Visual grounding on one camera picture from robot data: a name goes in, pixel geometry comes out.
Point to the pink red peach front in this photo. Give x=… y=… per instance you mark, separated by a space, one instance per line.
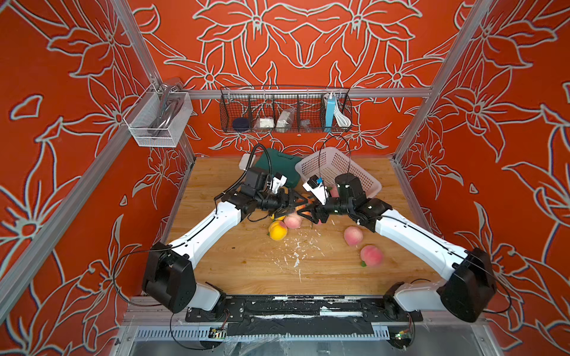
x=371 y=255

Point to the pink peach with leaf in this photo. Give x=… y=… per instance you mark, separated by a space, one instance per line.
x=333 y=191

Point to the pink peach centre left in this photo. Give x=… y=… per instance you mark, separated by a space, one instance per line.
x=293 y=221

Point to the pink peach right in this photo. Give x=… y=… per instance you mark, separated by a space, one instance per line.
x=353 y=236

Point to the clear bag in basket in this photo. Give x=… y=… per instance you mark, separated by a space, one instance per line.
x=285 y=120

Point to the white plastic basket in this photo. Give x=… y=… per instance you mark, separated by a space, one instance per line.
x=328 y=163

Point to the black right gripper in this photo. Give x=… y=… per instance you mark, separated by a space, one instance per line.
x=315 y=214

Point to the dark round object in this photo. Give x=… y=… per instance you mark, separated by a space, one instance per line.
x=241 y=124

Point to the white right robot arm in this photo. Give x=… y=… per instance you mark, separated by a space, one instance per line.
x=467 y=281

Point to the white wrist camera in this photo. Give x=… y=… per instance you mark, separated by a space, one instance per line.
x=315 y=185
x=278 y=181

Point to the small white box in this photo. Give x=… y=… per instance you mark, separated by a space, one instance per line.
x=244 y=162

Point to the green plastic tool case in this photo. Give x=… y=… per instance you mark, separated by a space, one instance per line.
x=283 y=164

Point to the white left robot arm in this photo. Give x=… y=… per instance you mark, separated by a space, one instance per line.
x=169 y=272

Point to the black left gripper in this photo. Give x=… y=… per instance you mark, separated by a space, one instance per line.
x=283 y=207

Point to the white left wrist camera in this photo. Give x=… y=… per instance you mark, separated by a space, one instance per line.
x=278 y=181

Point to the light blue box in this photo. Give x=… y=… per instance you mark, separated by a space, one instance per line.
x=330 y=101

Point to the red orange peach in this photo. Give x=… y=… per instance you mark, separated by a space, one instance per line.
x=306 y=208

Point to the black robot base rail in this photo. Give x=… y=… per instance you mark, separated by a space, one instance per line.
x=308 y=316

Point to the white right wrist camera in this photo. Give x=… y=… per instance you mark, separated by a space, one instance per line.
x=315 y=185

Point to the clear plastic wall bin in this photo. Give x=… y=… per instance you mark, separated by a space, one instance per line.
x=160 y=118

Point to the white packet in basket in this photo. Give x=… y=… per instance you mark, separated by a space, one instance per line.
x=264 y=124

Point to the black wire wall basket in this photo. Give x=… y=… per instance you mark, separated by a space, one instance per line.
x=270 y=100

